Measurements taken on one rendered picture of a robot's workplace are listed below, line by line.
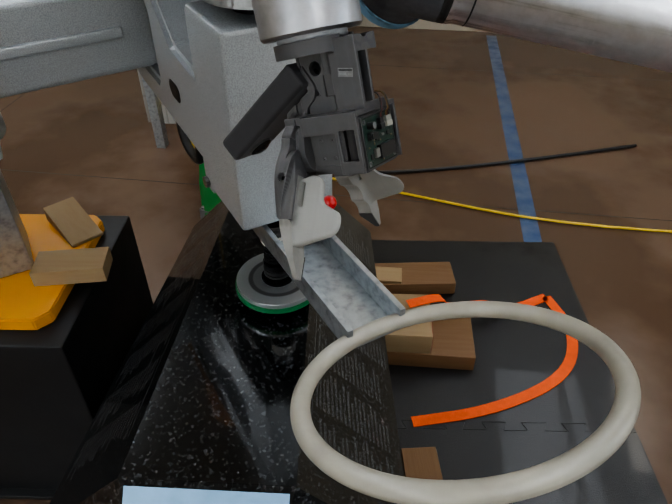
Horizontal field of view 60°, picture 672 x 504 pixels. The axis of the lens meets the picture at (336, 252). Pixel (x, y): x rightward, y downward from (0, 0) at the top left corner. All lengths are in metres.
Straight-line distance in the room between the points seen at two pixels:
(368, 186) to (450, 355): 1.86
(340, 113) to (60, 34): 1.24
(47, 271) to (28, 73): 0.53
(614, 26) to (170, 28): 1.04
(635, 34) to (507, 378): 1.94
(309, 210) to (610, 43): 0.38
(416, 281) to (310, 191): 2.25
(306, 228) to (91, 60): 1.26
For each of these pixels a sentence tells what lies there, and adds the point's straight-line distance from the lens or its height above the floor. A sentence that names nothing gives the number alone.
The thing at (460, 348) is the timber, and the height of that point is 0.09.
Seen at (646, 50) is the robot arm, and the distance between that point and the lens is 0.73.
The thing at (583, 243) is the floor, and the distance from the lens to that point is 3.34.
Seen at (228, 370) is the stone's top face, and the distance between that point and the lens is 1.38.
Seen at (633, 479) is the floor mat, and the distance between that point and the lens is 2.40.
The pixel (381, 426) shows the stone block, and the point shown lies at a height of 0.67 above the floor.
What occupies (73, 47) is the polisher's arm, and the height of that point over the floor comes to 1.37.
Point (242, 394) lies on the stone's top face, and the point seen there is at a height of 0.85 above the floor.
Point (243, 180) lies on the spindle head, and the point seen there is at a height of 1.28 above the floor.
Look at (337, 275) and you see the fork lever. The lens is 1.20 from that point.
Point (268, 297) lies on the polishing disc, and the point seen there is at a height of 0.91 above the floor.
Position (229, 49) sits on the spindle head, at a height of 1.54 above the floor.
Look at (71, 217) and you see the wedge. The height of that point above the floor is 0.81.
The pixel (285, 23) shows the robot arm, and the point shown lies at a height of 1.74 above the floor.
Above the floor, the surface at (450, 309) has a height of 1.15.
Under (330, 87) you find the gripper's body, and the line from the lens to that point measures 0.52.
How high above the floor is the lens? 1.89
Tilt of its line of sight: 39 degrees down
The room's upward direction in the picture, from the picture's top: straight up
